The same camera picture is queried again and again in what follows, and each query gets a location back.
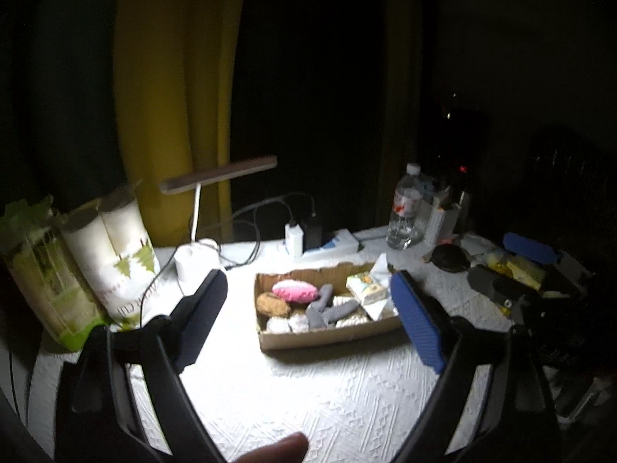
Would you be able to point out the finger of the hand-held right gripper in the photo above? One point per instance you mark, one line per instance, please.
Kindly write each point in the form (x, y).
(496, 282)
(530, 248)

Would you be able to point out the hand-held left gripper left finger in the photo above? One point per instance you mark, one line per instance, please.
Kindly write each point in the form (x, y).
(202, 318)

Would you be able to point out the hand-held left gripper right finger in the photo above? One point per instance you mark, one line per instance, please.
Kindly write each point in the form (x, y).
(419, 323)

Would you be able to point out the white waffle cloth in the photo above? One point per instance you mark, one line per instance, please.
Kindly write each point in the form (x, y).
(383, 309)

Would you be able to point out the green and white tissue pack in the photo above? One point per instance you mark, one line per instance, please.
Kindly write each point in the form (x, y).
(366, 289)

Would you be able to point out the brown plush toy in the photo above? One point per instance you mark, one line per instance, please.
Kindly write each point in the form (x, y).
(272, 305)

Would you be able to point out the grey sock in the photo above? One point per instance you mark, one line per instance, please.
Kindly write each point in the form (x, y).
(341, 312)
(319, 306)

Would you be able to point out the bubble wrap bundle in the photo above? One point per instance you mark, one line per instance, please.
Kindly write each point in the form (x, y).
(296, 324)

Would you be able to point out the pink plush toy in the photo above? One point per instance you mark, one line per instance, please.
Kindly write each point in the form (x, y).
(295, 291)

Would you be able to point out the cardboard box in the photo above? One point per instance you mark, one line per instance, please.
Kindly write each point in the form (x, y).
(313, 340)

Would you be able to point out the person's left hand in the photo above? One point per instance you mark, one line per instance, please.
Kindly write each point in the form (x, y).
(274, 453)

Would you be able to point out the yellow packet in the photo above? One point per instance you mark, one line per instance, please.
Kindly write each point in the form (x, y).
(525, 272)

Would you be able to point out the black round object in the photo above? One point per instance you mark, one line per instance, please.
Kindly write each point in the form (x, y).
(450, 258)

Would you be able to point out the white desk lamp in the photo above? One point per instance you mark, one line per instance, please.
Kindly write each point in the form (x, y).
(195, 260)

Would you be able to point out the white perforated container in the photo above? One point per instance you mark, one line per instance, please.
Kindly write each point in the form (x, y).
(441, 224)

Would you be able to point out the clear plastic water bottle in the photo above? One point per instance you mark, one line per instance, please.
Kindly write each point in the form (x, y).
(405, 222)

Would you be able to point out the white power strip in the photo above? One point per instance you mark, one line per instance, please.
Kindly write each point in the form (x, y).
(340, 242)

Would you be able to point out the white charger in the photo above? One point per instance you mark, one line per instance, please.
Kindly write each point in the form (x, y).
(294, 241)

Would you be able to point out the paper towel roll pack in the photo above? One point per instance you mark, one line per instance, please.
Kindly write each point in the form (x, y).
(96, 260)

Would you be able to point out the white textured tablecloth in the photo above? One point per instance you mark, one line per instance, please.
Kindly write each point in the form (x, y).
(313, 395)

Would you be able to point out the black power adapter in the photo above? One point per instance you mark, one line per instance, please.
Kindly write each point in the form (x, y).
(312, 234)

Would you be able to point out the yellow curtain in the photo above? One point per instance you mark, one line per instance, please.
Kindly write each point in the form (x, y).
(178, 82)

